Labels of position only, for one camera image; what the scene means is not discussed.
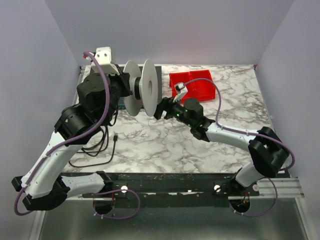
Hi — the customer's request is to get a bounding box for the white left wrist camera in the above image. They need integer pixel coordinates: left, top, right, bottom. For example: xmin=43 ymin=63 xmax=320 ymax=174
xmin=89 ymin=46 xmax=120 ymax=76

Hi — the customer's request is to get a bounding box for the dark grey network switch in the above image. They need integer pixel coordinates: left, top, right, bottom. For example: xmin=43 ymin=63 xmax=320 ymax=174
xmin=118 ymin=65 xmax=163 ymax=110

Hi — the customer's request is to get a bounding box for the left red plastic bin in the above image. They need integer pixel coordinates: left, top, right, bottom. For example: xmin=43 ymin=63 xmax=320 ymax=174
xmin=168 ymin=72 xmax=195 ymax=100

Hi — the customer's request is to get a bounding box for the grey perforated cable spool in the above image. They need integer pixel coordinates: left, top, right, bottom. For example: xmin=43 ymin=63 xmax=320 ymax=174
xmin=123 ymin=59 xmax=158 ymax=117

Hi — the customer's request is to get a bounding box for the right red plastic bin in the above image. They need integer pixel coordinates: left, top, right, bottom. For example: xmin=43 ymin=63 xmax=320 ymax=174
xmin=187 ymin=69 xmax=216 ymax=102

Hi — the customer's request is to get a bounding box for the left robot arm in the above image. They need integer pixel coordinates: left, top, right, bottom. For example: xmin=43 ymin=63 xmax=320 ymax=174
xmin=11 ymin=71 xmax=132 ymax=215

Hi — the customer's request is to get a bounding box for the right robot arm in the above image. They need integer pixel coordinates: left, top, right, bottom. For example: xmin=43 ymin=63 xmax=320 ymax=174
xmin=153 ymin=97 xmax=289 ymax=196

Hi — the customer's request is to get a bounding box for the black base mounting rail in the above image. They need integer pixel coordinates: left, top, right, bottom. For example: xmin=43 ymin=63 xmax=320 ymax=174
xmin=94 ymin=173 xmax=259 ymax=208

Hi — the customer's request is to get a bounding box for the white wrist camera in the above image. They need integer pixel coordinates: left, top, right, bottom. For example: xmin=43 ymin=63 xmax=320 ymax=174
xmin=89 ymin=46 xmax=120 ymax=76
xmin=173 ymin=82 xmax=188 ymax=103

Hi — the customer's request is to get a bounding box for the black usb cable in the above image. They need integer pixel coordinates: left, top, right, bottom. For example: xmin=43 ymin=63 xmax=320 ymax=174
xmin=68 ymin=109 xmax=121 ymax=168

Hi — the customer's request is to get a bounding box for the red plastic bin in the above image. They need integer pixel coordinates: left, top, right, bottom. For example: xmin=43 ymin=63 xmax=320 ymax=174
xmin=168 ymin=72 xmax=195 ymax=100
xmin=187 ymin=69 xmax=216 ymax=102

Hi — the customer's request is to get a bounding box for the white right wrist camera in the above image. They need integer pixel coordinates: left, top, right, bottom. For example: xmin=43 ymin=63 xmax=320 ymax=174
xmin=173 ymin=82 xmax=188 ymax=103

